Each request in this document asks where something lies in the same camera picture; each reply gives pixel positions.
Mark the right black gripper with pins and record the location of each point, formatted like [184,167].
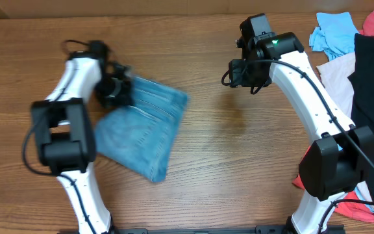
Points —
[237,80]

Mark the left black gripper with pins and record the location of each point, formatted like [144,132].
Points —
[124,98]

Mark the blue denim jeans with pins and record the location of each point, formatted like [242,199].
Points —
[140,136]

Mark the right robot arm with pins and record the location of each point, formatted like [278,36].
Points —
[336,161]

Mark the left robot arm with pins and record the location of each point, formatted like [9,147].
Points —
[63,133]

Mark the white cloth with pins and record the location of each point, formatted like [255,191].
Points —
[335,78]

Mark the light blue shirt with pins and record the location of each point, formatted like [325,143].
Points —
[334,35]

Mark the red shirt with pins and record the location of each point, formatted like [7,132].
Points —
[362,191]

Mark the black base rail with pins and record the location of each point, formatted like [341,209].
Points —
[200,231]

